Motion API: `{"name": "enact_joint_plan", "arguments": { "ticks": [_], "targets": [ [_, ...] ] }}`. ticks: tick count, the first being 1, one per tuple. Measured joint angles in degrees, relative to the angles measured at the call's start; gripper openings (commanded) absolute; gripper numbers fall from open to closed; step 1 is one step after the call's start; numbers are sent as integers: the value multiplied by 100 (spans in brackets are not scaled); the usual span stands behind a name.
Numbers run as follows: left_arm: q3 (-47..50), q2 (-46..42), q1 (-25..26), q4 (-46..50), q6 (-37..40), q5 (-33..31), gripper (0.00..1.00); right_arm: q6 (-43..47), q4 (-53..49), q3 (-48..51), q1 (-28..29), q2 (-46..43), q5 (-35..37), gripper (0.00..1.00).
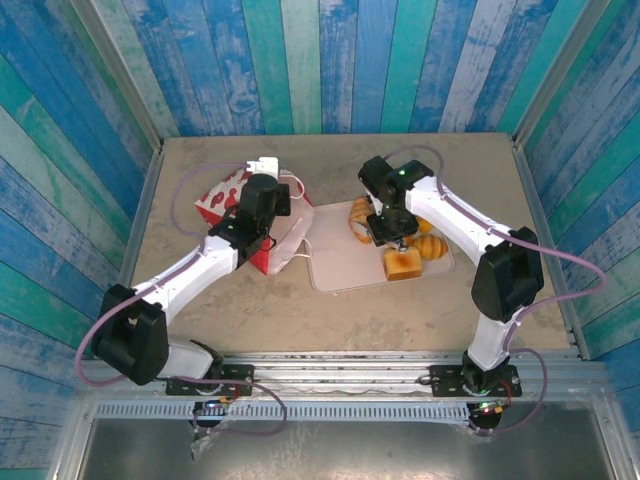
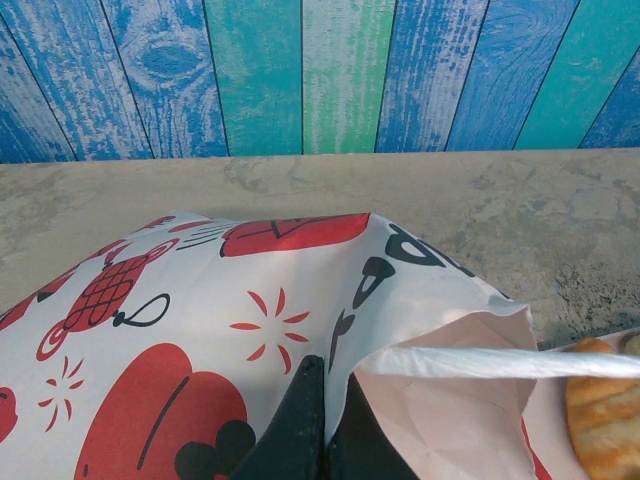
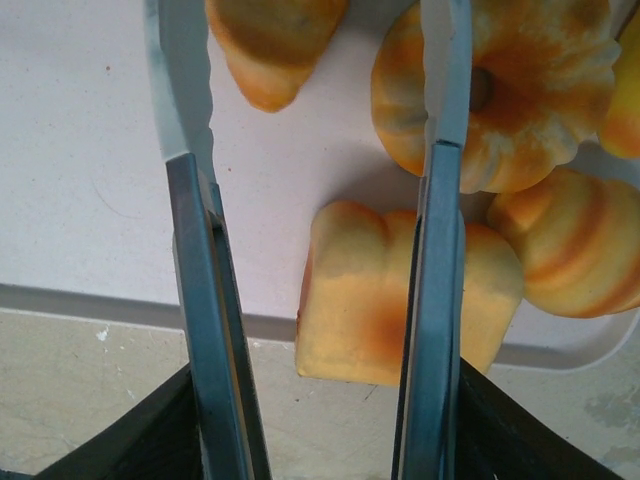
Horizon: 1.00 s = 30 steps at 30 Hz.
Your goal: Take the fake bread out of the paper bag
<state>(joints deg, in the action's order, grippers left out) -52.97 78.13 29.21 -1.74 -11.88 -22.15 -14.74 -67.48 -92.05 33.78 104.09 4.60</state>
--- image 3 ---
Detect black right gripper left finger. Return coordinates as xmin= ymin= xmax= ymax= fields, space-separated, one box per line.
xmin=32 ymin=362 xmax=207 ymax=480

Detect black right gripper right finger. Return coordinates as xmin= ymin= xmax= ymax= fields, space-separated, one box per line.
xmin=455 ymin=355 xmax=640 ymax=480

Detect metal tongs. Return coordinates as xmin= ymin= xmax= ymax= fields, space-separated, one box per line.
xmin=142 ymin=0 xmax=475 ymax=480

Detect fake bread loaf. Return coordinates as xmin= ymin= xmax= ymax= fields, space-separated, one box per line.
xmin=294 ymin=199 xmax=526 ymax=389

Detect striped fake croissant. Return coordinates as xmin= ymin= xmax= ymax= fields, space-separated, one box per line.
xmin=486 ymin=167 xmax=640 ymax=320

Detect pale pink plastic tray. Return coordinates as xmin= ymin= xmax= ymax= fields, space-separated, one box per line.
xmin=0 ymin=0 xmax=640 ymax=375

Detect pumpkin-shaped fake bread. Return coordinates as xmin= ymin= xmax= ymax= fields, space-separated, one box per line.
xmin=370 ymin=0 xmax=622 ymax=195

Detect yellow spiral fake bread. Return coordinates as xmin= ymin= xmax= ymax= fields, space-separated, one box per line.
xmin=598 ymin=22 xmax=640 ymax=160

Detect orange segmented fake bread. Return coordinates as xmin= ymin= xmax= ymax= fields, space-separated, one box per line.
xmin=205 ymin=0 xmax=350 ymax=114

